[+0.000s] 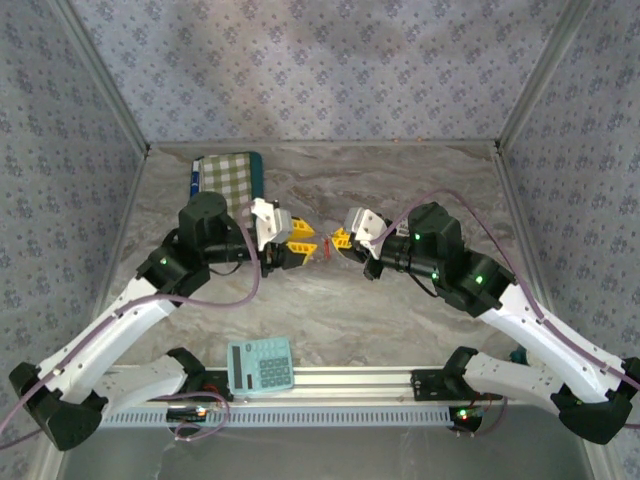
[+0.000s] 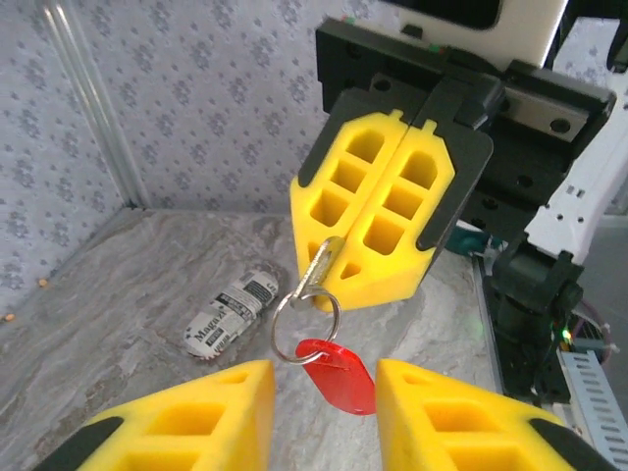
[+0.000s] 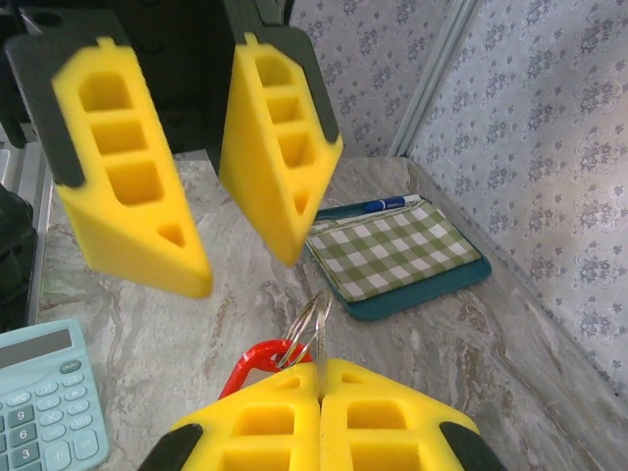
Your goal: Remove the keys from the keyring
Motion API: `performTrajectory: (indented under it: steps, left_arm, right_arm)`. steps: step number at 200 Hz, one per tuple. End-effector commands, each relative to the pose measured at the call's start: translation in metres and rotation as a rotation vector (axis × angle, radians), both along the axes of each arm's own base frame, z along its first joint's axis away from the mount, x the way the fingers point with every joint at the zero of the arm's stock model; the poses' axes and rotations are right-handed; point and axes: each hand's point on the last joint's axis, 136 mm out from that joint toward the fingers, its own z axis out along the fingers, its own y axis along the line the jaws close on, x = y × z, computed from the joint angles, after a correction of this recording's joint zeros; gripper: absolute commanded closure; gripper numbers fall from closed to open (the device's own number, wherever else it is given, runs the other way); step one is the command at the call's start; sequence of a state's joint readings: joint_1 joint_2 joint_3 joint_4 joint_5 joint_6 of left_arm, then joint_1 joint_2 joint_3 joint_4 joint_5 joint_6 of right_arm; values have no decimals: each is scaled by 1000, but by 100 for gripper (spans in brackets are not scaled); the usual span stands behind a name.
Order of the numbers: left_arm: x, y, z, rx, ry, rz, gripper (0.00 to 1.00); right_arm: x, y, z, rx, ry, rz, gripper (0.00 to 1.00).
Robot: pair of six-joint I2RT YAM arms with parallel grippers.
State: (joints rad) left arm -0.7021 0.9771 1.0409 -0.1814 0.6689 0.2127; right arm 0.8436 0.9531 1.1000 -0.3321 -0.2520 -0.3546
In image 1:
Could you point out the red key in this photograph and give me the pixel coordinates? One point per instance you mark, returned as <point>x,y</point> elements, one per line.
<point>327,249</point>

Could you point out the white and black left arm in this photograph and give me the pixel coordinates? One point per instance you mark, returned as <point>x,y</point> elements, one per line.
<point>100,340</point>

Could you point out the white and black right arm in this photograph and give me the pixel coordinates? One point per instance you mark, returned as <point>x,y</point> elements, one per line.
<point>550,340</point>

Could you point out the blue pen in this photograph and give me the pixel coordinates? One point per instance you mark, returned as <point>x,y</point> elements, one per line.
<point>194,180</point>

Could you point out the green checked cloth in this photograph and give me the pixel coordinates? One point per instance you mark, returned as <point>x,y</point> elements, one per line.
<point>225,172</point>

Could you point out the green checkered cloth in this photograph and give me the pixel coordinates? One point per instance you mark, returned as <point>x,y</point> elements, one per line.
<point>257,175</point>

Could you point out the light blue calculator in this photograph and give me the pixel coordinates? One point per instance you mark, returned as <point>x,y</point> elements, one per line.
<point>260,365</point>

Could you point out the small teal object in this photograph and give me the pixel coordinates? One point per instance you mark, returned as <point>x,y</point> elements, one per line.
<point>520,356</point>

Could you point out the small circuit board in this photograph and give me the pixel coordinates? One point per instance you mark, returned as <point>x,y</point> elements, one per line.
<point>187,414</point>
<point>465,416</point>

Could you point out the aluminium rail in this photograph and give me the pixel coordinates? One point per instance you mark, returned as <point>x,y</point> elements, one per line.
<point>350,382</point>

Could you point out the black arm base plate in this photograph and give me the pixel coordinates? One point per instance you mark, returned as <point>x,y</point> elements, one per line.
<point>425,385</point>
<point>215,385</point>

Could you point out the aluminium frame post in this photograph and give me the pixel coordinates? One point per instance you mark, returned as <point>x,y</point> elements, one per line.
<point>106,75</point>
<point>542,75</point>

